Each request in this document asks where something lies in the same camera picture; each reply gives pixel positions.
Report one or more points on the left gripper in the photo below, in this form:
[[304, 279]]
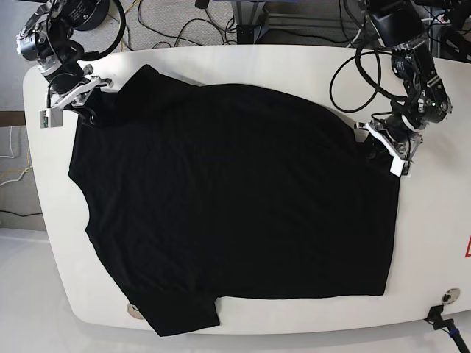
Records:
[[396, 131]]

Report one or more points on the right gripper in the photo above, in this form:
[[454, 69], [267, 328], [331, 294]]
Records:
[[63, 82]]

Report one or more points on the black T-shirt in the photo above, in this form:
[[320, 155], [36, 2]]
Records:
[[200, 192]]

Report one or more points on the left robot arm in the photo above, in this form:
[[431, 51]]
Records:
[[394, 28]]

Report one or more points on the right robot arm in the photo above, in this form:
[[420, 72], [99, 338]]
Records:
[[46, 39]]

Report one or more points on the red warning sticker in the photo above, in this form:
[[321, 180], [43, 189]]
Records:
[[468, 250]]

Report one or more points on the round metal table grommet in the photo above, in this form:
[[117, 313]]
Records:
[[450, 296]]

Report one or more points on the black frame base post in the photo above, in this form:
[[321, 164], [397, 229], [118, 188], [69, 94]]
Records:
[[250, 34]]

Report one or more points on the black clamp with cable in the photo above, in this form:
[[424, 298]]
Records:
[[435, 319]]

